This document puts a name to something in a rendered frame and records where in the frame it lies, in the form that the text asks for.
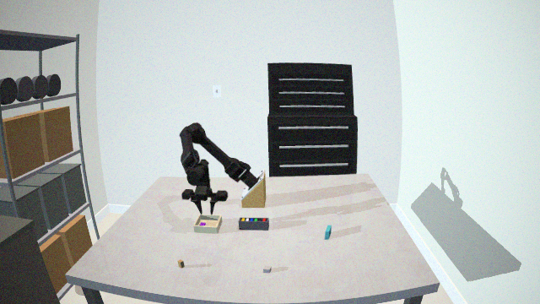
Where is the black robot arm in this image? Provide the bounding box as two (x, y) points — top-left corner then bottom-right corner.
(180, 122), (260, 201)

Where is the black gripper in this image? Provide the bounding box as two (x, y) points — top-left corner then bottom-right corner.
(181, 178), (228, 214)

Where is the small teal block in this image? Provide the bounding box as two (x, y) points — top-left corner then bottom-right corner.
(324, 225), (332, 240)

